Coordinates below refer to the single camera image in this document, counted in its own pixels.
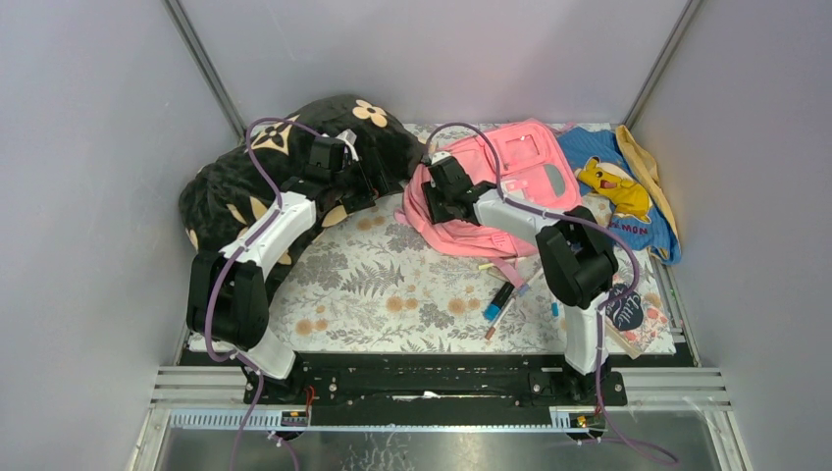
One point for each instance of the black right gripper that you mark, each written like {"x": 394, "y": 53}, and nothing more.
{"x": 430, "y": 191}

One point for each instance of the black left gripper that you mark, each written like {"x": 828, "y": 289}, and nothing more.
{"x": 363, "y": 197}

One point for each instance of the black pillow with beige flowers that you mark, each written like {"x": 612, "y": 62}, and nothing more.
{"x": 225, "y": 196}

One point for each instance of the pink student backpack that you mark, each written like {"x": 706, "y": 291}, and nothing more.
{"x": 533, "y": 169}

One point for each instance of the Little Women book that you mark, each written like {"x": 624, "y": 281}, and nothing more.
{"x": 639, "y": 326}

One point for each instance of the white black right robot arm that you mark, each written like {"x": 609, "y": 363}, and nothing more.
{"x": 577, "y": 256}

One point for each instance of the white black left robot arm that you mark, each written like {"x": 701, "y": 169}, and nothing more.
{"x": 228, "y": 302}

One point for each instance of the white marker with lilac cap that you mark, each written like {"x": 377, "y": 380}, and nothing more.
{"x": 528, "y": 283}

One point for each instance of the black highlighter with blue cap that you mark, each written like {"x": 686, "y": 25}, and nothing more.
{"x": 498, "y": 301}

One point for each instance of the floral table mat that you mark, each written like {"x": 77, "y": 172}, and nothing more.
{"x": 373, "y": 284}

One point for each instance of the white marker with brown cap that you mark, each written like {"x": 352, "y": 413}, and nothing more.
{"x": 501, "y": 313}

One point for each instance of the blue Pokemon t-shirt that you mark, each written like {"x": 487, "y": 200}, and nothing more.
{"x": 600, "y": 169}

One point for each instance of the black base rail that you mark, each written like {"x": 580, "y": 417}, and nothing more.
{"x": 454, "y": 390}

